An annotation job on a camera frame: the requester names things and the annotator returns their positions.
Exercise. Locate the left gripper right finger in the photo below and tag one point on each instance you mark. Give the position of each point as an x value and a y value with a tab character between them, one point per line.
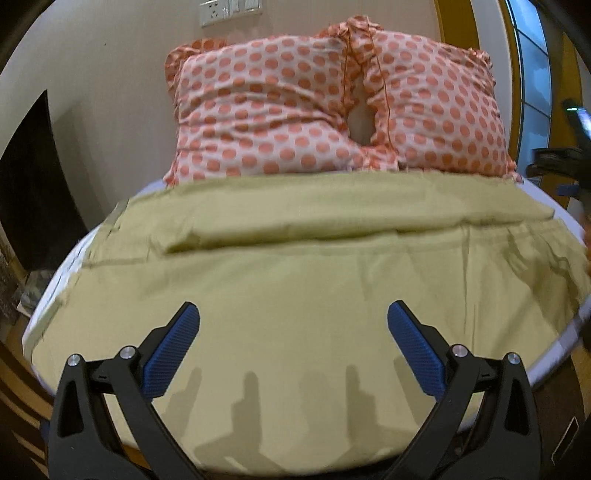
484	424

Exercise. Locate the khaki green pants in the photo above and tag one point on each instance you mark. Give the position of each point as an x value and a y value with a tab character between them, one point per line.
300	299

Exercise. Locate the blue glass window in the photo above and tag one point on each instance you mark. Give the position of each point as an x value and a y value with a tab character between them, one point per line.
535	79

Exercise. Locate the lavender bed sheet mattress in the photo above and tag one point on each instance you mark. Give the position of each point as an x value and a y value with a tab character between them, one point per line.
69	276

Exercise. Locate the white wall socket panel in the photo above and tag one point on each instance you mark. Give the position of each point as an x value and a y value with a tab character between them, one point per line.
217	11

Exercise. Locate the left polka dot pillow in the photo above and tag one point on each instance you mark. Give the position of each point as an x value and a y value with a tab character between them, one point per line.
269	106

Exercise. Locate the right polka dot pillow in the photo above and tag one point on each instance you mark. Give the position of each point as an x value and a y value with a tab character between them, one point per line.
434	104

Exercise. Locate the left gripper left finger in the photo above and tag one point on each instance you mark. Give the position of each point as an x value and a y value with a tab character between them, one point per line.
83	442

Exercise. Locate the polka dot pillow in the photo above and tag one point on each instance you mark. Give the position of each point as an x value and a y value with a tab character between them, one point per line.
434	104
269	106

